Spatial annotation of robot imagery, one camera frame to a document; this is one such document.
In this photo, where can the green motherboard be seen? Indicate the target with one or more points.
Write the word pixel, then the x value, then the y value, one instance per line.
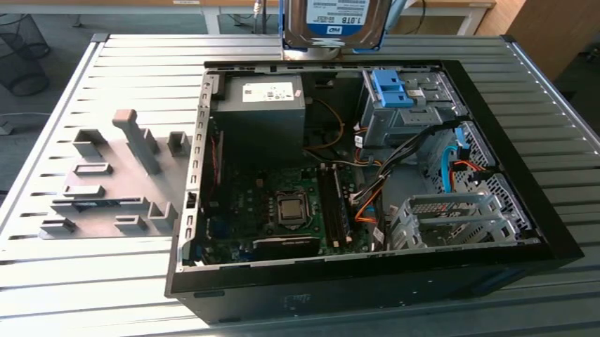
pixel 249 214

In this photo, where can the grey parts rack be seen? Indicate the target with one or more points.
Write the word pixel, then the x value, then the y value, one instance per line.
pixel 122 179

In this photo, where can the brown wooden cabinet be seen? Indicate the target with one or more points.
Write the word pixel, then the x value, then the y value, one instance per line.
pixel 553 28

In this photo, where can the blue plastic drive latch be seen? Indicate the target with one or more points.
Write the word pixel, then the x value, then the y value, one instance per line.
pixel 392 91

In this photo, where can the silver disk bay cage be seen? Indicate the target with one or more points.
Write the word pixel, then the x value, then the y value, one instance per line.
pixel 449 220

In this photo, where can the silver optical drive cage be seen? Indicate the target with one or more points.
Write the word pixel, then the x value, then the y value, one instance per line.
pixel 402 119

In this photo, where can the blue RAM stick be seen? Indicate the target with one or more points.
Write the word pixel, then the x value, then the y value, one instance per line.
pixel 94 204

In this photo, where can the black PC case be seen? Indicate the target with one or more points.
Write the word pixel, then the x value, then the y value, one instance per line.
pixel 328 291

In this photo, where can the black CPU socket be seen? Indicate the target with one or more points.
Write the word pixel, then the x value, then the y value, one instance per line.
pixel 277 210

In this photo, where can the grey power supply unit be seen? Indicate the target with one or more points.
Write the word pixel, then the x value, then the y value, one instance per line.
pixel 262 116

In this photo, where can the white frame desk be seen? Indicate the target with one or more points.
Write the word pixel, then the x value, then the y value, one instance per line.
pixel 211 21

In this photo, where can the silver CPU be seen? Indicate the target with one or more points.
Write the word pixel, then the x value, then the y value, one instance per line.
pixel 291 209

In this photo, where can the black graphics card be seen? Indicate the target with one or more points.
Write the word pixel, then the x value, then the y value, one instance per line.
pixel 286 245

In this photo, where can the hard disk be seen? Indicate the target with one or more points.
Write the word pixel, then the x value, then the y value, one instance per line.
pixel 337 21

